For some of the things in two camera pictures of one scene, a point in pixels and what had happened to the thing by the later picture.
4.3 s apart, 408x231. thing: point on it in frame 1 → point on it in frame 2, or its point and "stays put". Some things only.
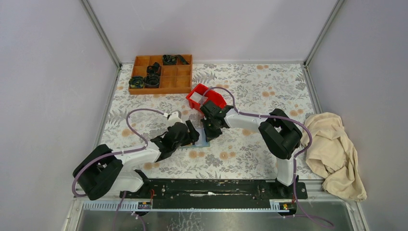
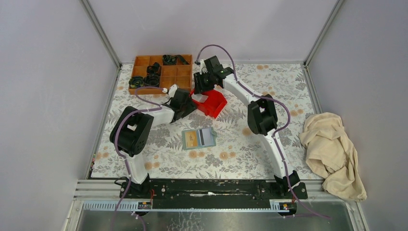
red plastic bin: (200, 94) stays put
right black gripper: (209, 135) → (198, 86)
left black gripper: (192, 136) → (190, 106)
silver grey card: (198, 97) stays put
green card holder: (201, 142) stays put
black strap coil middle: (155, 69) stays put
